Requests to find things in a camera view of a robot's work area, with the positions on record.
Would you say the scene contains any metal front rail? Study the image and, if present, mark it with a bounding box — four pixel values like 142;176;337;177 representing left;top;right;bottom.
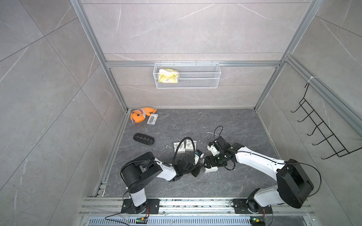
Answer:
80;197;314;216

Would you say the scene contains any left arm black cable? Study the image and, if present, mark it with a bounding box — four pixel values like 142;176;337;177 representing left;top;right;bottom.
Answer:
172;137;197;167

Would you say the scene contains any white vent grille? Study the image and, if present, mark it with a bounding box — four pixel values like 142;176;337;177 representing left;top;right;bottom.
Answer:
86;216;251;226

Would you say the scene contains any white gift box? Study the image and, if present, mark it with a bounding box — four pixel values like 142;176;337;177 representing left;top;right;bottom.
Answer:
173;141;186;153
185;139;197;152

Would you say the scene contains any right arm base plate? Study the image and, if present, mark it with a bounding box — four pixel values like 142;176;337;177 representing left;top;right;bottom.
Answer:
231;198;272;214

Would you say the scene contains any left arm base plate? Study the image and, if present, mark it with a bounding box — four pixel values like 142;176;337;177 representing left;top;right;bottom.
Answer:
121;199;160;214

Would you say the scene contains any yellow crumpled bag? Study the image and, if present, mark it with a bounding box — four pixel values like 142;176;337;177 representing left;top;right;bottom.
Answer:
158;68;179;83

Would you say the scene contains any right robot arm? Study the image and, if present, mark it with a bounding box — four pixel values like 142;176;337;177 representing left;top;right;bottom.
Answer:
204;137;314;213

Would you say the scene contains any black wall hook rack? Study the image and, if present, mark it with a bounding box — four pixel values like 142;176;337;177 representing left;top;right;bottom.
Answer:
290;83;362;160

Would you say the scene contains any white wire mesh basket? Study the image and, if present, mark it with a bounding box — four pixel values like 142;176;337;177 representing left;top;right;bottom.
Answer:
153;63;221;89

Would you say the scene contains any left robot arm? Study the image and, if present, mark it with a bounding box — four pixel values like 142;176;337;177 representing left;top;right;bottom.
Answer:
120;150;204;208

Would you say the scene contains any small white rectangular tray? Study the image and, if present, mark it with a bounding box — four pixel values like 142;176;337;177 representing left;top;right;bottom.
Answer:
147;114;158;125

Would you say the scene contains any orange plush toy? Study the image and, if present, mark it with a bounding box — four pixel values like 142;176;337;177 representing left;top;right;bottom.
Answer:
130;107;157;124

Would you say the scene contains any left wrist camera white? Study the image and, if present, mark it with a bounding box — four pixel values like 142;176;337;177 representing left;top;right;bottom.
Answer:
194;149;204;166

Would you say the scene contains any black oval ridged object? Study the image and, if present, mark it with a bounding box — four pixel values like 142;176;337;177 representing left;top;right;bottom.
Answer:
133;133;155;146

